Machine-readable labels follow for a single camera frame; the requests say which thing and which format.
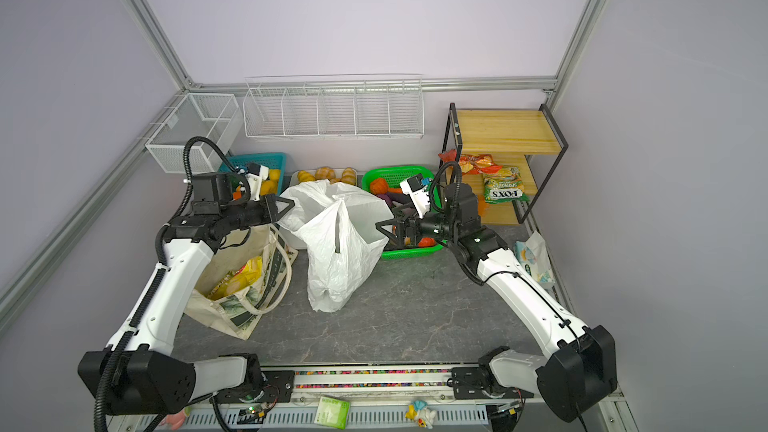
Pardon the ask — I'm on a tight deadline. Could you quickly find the toy banana bunch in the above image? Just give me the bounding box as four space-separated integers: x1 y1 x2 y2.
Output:
259 169 281 196

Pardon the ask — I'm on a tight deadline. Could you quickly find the white plastic tray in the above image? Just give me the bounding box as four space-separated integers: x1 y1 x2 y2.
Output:
289 167 359 187

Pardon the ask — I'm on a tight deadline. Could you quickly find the red snack bag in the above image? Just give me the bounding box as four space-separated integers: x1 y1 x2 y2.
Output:
439 149 502 175

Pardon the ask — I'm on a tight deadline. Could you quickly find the tissue pack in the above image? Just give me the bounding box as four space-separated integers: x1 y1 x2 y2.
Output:
515 232 556 289

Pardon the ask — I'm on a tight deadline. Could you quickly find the beige canvas tote bag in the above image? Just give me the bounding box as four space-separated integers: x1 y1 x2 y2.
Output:
185 225 298 340

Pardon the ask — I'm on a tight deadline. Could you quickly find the small white wire basket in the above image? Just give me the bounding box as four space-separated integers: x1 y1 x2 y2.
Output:
146 93 244 174

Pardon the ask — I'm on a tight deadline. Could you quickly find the long white wire basket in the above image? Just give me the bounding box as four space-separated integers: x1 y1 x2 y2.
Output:
242 74 425 139

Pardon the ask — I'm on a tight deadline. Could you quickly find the wooden black-frame shelf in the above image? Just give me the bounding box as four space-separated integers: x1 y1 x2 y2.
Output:
442 103 569 225

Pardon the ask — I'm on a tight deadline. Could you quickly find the orange toy pepper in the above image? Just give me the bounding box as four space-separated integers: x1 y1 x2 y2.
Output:
369 177 389 195

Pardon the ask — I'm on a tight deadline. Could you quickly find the toy croissant bread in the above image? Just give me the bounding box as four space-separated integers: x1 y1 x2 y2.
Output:
314 167 337 181

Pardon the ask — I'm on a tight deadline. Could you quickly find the white plastic grocery bag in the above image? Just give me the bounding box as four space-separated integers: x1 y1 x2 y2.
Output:
279 180 393 313

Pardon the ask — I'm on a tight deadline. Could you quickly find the yellow chips bag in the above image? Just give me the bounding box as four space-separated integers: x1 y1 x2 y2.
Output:
207 256 263 301

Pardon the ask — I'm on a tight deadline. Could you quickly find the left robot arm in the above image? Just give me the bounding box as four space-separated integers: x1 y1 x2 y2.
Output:
77 163 294 431

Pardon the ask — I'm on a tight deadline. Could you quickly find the yellow white toy figure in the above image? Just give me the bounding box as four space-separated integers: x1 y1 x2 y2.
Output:
405 400 437 429

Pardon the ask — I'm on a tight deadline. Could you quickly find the green Fox's candy bag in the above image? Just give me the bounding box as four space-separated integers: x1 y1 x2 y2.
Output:
483 166 529 204

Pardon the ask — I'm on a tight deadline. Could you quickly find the teal plastic basket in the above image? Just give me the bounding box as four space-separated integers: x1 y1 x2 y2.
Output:
217 152 288 196

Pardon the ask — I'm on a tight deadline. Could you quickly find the green small box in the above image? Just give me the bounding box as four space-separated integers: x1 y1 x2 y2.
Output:
314 396 350 430

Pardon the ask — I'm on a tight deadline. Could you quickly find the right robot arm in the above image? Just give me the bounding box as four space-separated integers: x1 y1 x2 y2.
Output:
376 174 618 422

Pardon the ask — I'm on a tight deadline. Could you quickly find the green plastic basket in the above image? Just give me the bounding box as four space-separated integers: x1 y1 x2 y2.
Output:
361 165 448 260

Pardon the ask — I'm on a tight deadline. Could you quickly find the red toy tomato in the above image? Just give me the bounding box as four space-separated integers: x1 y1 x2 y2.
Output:
418 237 437 248

